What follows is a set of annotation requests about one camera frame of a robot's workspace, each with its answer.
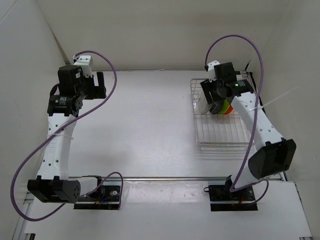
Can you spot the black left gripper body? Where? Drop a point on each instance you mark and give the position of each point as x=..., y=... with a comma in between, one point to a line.
x=83, y=88

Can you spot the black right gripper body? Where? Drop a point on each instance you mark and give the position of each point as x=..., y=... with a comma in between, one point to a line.
x=218, y=84

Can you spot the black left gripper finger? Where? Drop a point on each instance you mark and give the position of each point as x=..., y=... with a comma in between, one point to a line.
x=92, y=89
x=101, y=89

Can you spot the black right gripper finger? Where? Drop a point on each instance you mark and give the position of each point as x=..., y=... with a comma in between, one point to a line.
x=208, y=88
x=219, y=107

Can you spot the lime green plate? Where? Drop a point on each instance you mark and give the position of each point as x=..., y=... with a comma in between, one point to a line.
x=225, y=108

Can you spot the clear glass plate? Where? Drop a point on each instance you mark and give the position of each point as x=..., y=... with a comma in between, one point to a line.
x=202, y=105

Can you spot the orange plate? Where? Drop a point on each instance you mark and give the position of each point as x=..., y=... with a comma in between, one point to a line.
x=229, y=110

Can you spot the black plate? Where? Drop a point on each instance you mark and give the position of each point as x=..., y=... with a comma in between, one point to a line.
x=217, y=106

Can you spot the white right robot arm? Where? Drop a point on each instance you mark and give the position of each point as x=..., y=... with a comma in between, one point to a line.
x=274, y=153

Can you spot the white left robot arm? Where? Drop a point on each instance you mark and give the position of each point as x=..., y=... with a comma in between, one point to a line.
x=52, y=183

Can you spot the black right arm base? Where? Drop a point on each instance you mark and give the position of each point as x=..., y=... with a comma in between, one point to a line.
x=222, y=200

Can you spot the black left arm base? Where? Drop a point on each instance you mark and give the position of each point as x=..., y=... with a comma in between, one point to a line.
x=107, y=197

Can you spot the white zip tie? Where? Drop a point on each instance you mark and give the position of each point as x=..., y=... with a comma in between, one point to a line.
x=275, y=100

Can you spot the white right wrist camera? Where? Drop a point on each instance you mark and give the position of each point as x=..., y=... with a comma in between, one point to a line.
x=210, y=69

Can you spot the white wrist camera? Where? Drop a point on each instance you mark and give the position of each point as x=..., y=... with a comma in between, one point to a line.
x=85, y=62
x=210, y=69

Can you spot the chrome wire dish rack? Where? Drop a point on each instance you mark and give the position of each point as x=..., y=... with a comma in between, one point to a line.
x=223, y=132

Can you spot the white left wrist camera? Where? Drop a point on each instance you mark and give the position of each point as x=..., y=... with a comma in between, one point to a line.
x=85, y=62

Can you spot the aluminium frame rail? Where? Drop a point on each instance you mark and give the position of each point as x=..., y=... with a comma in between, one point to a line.
x=277, y=177

